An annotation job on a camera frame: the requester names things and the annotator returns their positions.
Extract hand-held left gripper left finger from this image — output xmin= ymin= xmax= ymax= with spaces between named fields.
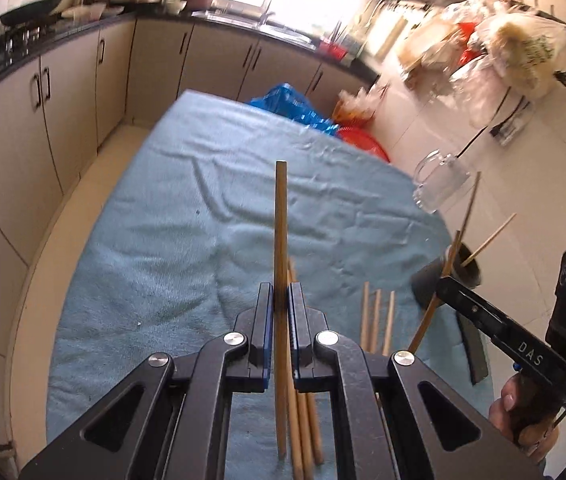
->
xmin=18 ymin=282 xmax=276 ymax=480

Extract black power adapter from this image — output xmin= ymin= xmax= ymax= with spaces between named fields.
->
xmin=490 ymin=100 xmax=532 ymax=147

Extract black utensil holder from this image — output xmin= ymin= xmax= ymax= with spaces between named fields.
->
xmin=410 ymin=244 xmax=484 ymax=308

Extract crumpled clear plastic bag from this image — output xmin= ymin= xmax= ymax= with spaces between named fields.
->
xmin=397 ymin=2 xmax=488 ymax=97

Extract red plastic basin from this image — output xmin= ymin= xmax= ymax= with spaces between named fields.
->
xmin=335 ymin=120 xmax=391 ymax=163

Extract person's right hand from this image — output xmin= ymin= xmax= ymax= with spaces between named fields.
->
xmin=488 ymin=374 xmax=561 ymax=468

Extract white plastic bag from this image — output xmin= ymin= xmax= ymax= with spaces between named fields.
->
xmin=473 ymin=10 xmax=566 ymax=100

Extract gas stove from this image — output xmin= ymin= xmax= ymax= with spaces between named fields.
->
xmin=0 ymin=20 xmax=64 ymax=63

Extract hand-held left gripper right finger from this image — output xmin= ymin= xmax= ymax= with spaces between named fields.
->
xmin=287 ymin=282 xmax=546 ymax=480

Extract light wooden chopstick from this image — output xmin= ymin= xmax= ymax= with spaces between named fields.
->
xmin=360 ymin=281 xmax=371 ymax=353
xmin=369 ymin=289 xmax=382 ymax=355
xmin=462 ymin=212 xmax=518 ymax=267
xmin=287 ymin=259 xmax=304 ymax=480
xmin=382 ymin=290 xmax=396 ymax=357

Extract blue plastic bag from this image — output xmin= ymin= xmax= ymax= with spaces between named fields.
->
xmin=245 ymin=82 xmax=341 ymax=137

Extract wooden rolling pin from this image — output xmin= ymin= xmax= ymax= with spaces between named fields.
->
xmin=377 ymin=14 xmax=410 ymax=59

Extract black kitchen countertop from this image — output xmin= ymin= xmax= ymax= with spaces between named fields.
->
xmin=0 ymin=7 xmax=380 ymax=88

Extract blue towel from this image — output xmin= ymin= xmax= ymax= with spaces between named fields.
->
xmin=45 ymin=89 xmax=494 ymax=480

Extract dark brown chopstick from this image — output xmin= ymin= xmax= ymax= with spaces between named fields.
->
xmin=274 ymin=161 xmax=288 ymax=461

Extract black flat bar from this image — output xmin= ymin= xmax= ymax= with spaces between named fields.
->
xmin=455 ymin=310 xmax=491 ymax=387

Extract black wok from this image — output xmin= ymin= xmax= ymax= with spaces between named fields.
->
xmin=0 ymin=0 xmax=84 ymax=29

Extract glass mug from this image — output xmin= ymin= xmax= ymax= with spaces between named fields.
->
xmin=412 ymin=149 xmax=472 ymax=215

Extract kitchen base cabinets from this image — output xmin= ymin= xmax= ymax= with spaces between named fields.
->
xmin=0 ymin=15 xmax=378 ymax=461

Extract red basket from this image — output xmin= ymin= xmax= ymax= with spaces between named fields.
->
xmin=318 ymin=40 xmax=348 ymax=59

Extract brown wooden chopstick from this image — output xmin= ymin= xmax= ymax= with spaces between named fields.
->
xmin=407 ymin=230 xmax=462 ymax=354

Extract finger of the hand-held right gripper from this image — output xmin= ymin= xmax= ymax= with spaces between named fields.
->
xmin=435 ymin=276 xmax=566 ymax=394

